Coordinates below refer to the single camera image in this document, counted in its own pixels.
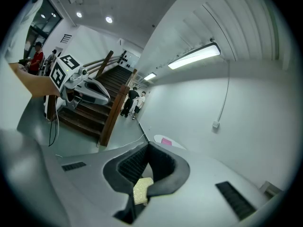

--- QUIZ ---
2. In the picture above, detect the white desk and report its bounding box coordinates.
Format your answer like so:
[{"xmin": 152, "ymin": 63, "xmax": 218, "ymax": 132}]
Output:
[{"xmin": 153, "ymin": 134, "xmax": 187, "ymax": 151}]

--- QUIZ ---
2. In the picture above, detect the person's left forearm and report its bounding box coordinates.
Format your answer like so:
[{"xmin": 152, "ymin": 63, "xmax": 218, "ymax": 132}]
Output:
[{"xmin": 9, "ymin": 62, "xmax": 61, "ymax": 98}]

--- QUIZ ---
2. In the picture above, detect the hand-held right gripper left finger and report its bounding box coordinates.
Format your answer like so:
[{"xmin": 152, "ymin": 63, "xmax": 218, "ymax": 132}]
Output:
[{"xmin": 40, "ymin": 142, "xmax": 150, "ymax": 227}]

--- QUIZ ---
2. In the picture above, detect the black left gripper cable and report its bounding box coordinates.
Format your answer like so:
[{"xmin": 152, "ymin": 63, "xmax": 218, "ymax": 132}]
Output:
[{"xmin": 48, "ymin": 96, "xmax": 60, "ymax": 147}]

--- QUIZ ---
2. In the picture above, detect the grey wall conduit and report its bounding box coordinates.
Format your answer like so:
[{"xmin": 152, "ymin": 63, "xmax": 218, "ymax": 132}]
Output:
[{"xmin": 217, "ymin": 59, "xmax": 231, "ymax": 123}]

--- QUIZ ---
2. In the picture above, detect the white floor cable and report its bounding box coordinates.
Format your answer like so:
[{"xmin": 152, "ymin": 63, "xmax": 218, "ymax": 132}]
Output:
[{"xmin": 117, "ymin": 121, "xmax": 151, "ymax": 148}]

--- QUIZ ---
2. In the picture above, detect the person's white t-shirt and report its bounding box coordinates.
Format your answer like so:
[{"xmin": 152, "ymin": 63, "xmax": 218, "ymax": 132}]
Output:
[{"xmin": 0, "ymin": 0, "xmax": 47, "ymax": 132}]

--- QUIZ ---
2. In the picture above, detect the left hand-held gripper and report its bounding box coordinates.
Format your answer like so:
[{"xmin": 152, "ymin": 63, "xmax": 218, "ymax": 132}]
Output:
[{"xmin": 49, "ymin": 54, "xmax": 111, "ymax": 105}]

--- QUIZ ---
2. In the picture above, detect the white stool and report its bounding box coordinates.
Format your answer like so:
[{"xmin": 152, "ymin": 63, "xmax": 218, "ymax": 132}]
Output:
[{"xmin": 132, "ymin": 177, "xmax": 154, "ymax": 206}]

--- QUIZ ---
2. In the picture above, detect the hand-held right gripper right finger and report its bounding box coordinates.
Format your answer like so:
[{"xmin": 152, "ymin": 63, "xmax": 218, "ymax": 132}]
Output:
[{"xmin": 146, "ymin": 142, "xmax": 282, "ymax": 227}]

